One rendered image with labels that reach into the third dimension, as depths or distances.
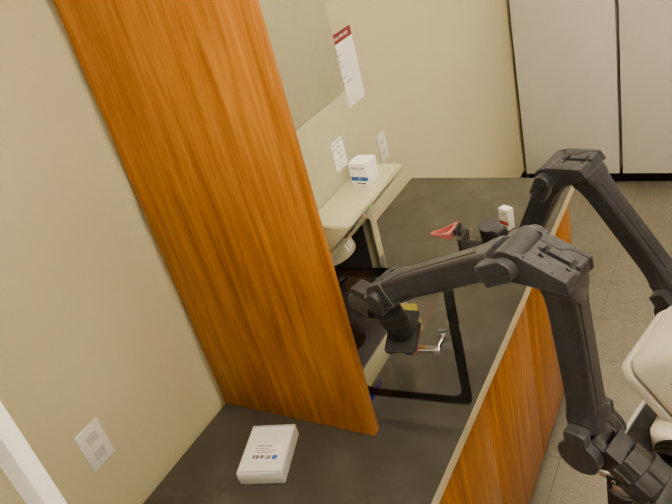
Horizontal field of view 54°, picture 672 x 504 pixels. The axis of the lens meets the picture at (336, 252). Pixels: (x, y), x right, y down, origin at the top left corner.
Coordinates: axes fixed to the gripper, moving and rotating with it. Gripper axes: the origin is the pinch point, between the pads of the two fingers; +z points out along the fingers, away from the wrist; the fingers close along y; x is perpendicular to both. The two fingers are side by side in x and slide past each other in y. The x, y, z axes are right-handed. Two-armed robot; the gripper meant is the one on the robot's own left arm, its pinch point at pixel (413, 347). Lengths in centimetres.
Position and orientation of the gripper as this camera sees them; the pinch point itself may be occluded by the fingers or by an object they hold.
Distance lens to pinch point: 156.1
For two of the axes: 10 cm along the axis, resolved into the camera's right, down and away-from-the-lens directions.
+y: -2.2, 8.5, -4.8
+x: 9.0, -0.1, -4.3
